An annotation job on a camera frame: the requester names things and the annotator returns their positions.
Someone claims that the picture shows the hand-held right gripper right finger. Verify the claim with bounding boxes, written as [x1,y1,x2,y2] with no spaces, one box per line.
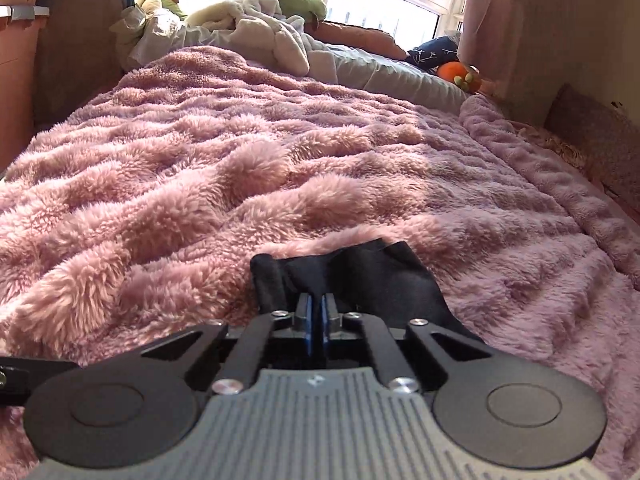
[320,293,493,395]

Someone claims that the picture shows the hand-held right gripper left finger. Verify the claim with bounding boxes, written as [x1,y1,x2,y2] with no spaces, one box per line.
[141,292,315,395]

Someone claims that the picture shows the black pants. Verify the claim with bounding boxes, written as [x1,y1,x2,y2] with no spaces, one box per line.
[249,240,485,345]

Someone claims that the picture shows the pink fluffy blanket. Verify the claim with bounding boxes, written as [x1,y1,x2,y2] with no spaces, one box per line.
[0,45,640,480]

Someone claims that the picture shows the grey bed sheet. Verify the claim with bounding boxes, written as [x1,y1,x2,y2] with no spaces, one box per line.
[306,42,473,111]

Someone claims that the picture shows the orange plush toy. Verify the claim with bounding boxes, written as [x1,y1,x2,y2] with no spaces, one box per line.
[436,61,482,95]

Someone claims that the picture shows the brown pillow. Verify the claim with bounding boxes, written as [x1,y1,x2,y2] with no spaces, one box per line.
[305,20,408,61]

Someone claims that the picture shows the white crumpled blanket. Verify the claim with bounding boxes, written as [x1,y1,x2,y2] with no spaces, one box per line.
[116,0,335,77]

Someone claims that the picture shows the dark blue patterned pillow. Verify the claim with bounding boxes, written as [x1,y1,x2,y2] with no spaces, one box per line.
[406,35,461,68]

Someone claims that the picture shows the green plush pillow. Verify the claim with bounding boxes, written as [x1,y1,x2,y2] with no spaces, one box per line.
[239,0,328,22]

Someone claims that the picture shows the pink curtain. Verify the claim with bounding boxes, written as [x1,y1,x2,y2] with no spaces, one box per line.
[457,0,531,96]

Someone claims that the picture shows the brown wooden cabinet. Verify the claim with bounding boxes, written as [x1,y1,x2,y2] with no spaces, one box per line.
[0,0,133,171]

